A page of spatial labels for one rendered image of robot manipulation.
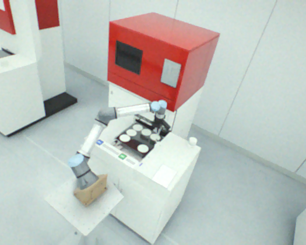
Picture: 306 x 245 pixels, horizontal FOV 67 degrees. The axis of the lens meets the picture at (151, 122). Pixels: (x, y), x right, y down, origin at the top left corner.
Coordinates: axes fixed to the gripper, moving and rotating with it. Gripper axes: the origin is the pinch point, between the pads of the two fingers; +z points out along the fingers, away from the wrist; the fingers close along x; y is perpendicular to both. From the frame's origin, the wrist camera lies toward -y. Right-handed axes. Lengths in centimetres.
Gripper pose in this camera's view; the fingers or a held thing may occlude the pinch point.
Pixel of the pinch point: (158, 133)
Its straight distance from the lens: 219.4
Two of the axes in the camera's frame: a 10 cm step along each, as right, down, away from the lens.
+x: -4.6, 4.9, -7.4
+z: -1.4, 7.8, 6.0
